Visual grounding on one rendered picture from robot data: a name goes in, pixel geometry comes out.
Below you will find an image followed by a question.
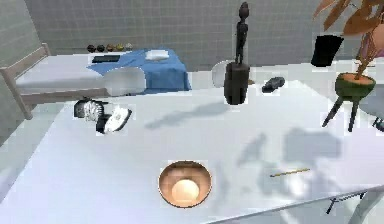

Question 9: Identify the wooden bed with white mattress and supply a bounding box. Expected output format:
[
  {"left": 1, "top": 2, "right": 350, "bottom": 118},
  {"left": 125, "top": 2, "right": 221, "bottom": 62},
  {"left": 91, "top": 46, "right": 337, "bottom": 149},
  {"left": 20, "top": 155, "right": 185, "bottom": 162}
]
[{"left": 0, "top": 42, "right": 192, "bottom": 121}]

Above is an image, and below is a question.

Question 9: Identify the dark brown wooden statue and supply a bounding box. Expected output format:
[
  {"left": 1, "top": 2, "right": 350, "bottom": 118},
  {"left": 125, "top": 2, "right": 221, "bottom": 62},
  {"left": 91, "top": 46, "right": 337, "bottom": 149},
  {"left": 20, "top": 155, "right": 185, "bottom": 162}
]
[{"left": 223, "top": 1, "right": 251, "bottom": 106}]

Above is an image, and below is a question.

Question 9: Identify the blue blanket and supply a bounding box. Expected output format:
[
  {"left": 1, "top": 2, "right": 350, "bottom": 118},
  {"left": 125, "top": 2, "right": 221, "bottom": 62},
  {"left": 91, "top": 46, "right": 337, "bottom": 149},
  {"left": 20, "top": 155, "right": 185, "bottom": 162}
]
[{"left": 87, "top": 48, "right": 193, "bottom": 95}]

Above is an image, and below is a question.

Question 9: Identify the white table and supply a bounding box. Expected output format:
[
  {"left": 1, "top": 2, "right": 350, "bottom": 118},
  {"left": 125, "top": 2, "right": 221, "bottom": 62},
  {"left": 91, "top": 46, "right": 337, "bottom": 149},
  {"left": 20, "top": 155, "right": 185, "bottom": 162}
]
[{"left": 0, "top": 78, "right": 384, "bottom": 224}]

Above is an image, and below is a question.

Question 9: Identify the potted house plant on legs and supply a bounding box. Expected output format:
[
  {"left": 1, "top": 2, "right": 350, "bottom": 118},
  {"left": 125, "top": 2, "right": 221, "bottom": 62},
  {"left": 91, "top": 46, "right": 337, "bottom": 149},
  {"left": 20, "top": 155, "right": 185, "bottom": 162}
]
[{"left": 312, "top": 0, "right": 384, "bottom": 133}]

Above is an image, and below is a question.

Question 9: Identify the black and white alarm clock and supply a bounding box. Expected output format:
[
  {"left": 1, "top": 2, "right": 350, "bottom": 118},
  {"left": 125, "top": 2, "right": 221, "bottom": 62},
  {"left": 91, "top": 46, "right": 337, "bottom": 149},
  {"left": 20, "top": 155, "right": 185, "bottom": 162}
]
[{"left": 73, "top": 98, "right": 110, "bottom": 122}]

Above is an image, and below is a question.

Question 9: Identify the brown wooden bowl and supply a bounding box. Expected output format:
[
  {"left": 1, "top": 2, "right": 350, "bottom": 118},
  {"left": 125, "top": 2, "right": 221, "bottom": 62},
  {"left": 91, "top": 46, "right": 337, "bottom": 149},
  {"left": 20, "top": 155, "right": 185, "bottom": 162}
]
[{"left": 157, "top": 160, "right": 213, "bottom": 209}]

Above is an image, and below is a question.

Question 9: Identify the white chair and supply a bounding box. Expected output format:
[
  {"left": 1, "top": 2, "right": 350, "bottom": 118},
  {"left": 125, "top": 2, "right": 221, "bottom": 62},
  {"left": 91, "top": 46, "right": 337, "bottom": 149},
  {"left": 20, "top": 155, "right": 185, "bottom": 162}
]
[
  {"left": 103, "top": 66, "right": 147, "bottom": 98},
  {"left": 211, "top": 60, "right": 232, "bottom": 89}
]

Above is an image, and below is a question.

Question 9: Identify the white pillow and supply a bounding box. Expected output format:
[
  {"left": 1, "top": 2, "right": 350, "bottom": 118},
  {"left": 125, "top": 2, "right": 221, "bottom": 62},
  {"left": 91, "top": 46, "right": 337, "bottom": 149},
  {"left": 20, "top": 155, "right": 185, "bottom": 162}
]
[{"left": 144, "top": 49, "right": 170, "bottom": 62}]

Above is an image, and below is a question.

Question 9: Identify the black laptop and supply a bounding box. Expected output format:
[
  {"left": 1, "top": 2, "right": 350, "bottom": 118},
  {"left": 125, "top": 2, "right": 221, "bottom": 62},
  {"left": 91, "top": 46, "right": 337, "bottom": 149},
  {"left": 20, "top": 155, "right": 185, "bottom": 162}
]
[{"left": 91, "top": 54, "right": 121, "bottom": 64}]

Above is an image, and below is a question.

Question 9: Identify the small dark grey object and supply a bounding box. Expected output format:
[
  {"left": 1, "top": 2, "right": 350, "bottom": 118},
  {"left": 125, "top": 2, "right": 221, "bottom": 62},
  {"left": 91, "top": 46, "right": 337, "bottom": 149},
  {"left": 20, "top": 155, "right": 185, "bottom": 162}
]
[{"left": 261, "top": 76, "right": 286, "bottom": 94}]

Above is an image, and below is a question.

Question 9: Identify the yellow pencil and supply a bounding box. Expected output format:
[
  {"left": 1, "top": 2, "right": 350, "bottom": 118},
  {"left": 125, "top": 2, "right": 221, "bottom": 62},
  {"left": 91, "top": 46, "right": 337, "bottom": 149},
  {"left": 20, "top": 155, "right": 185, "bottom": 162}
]
[{"left": 269, "top": 168, "right": 311, "bottom": 178}]

